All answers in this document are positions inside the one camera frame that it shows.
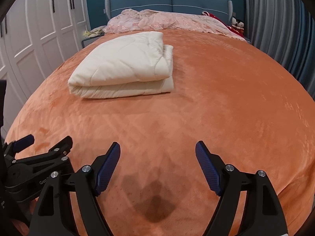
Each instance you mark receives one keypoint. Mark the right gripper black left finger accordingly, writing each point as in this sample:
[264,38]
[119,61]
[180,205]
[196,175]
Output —
[53,214]

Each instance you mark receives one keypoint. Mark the red white plush toy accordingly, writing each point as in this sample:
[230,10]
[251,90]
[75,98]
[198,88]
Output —
[236,26]

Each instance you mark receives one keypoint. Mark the grey pleated curtain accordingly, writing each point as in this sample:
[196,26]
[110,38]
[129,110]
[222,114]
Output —
[284,30]

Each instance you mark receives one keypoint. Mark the blue upholstered headboard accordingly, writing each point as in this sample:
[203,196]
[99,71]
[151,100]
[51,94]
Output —
[223,9]

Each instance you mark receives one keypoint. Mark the grey bedside table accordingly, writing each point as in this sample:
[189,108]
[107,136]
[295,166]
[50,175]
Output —
[90,40]

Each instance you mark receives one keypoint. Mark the yellow white cloth pile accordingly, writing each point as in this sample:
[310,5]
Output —
[99,31]

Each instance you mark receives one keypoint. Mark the orange plush bedspread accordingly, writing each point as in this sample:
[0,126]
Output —
[244,105]

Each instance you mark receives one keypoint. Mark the white panelled wardrobe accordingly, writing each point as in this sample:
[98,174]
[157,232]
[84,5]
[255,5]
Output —
[37,36]

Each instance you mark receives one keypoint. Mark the cream quilted blanket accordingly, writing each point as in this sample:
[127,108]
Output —
[130,65]

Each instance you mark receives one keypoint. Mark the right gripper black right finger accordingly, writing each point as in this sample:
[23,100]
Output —
[262,215]

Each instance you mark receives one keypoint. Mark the pink crumpled duvet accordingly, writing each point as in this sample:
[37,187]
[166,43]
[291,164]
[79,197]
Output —
[151,20]

